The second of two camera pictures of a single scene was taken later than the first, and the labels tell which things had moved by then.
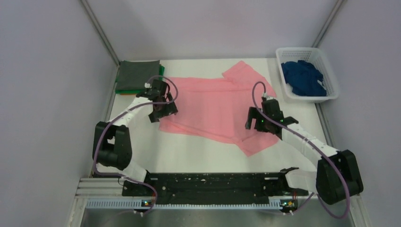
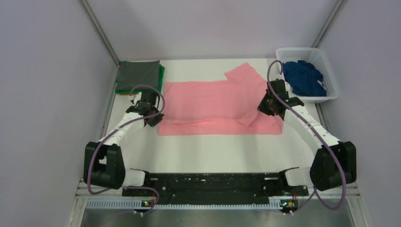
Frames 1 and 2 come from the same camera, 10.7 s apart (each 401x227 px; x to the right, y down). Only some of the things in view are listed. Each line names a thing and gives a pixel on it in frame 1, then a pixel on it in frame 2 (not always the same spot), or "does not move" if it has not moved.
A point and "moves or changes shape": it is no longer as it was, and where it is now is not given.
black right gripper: x=253 y=113 → x=262 y=107
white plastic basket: x=306 y=75 does not move
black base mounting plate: x=214 y=186 does not move
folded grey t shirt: x=133 y=75 does not move
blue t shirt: x=302 y=77 does not move
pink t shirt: x=221 y=109 moves or changes shape
